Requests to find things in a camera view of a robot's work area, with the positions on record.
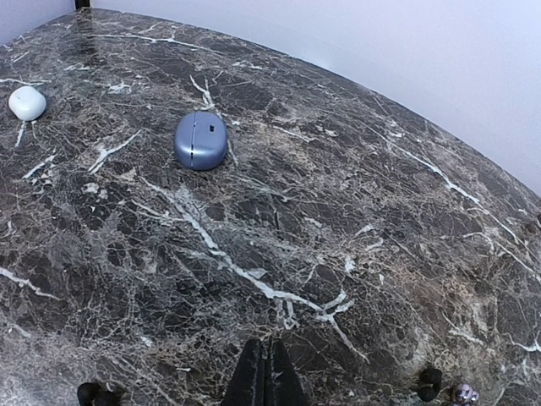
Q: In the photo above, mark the black earbud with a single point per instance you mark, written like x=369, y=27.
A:
x=430, y=380
x=91, y=394

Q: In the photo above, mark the white earbud charging case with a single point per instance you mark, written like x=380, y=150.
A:
x=27, y=103

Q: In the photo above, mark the purple earbud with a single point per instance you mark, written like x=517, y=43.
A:
x=464, y=394

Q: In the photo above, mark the purple round charging case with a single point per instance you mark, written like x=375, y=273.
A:
x=200, y=141

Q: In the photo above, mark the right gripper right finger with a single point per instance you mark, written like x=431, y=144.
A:
x=282, y=386

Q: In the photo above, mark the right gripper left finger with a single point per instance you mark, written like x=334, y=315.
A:
x=247, y=386

